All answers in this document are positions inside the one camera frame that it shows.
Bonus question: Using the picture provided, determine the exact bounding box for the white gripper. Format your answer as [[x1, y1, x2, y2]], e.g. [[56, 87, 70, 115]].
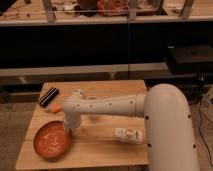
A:
[[63, 115, 80, 131]]

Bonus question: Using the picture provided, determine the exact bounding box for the orange ceramic bowl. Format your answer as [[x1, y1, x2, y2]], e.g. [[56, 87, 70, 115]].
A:
[[33, 121, 72, 159]]

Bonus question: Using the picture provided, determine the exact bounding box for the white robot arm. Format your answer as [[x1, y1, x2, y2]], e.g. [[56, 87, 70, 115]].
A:
[[62, 84, 200, 171]]

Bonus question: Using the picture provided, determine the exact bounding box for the orange carrot toy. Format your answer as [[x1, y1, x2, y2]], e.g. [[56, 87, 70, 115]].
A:
[[50, 104, 62, 113]]

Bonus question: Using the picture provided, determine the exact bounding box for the black striped block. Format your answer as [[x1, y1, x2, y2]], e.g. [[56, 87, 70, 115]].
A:
[[37, 87, 59, 107]]

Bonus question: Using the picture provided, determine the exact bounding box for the white plastic bottle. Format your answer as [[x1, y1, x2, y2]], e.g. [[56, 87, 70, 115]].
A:
[[114, 128, 143, 144]]

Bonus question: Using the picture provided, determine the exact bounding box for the grey metal shelf rack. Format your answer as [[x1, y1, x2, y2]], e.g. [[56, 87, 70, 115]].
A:
[[0, 0, 213, 77]]

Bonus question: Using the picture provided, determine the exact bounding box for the black box on right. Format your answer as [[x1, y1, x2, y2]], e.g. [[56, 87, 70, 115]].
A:
[[165, 45, 213, 74]]

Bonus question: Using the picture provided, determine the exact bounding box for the black cable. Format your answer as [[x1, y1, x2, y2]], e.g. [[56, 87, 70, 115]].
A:
[[197, 99, 213, 168]]

